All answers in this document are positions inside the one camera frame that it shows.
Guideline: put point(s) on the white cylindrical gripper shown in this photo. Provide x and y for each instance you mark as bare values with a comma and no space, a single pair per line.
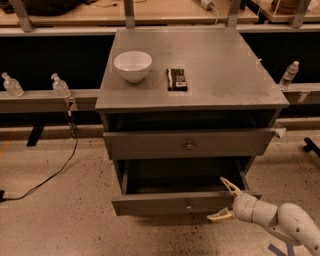
244,206

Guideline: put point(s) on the grey drawer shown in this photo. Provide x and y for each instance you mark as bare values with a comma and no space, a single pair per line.
167,144
172,186

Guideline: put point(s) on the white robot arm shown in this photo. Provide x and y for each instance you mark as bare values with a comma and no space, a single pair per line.
287,222

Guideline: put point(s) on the grey top drawer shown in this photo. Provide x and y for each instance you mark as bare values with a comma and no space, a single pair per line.
167,144

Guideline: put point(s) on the grey wooden drawer cabinet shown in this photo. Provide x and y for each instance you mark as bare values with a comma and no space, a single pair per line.
227,86

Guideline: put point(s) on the black chair base leg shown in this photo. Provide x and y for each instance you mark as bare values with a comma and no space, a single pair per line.
311,146

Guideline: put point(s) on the black snack bar packet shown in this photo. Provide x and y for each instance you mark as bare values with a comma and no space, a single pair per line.
176,80

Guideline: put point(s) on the clear plastic water bottle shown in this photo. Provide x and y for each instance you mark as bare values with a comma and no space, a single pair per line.
289,75

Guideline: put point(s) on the white ceramic bowl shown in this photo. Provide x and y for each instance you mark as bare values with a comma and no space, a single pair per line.
133,66

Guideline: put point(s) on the clear pump bottle near cabinet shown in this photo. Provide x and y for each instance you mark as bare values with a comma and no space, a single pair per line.
60,87

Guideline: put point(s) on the clear pump bottle far left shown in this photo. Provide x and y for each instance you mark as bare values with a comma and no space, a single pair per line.
12,86

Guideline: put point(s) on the black bag on table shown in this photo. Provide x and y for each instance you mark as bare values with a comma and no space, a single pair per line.
50,7

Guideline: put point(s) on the white power adapter with cord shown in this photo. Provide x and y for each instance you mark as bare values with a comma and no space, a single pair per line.
209,6

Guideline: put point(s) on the grey metal rail bench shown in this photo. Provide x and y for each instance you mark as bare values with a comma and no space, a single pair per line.
44,101

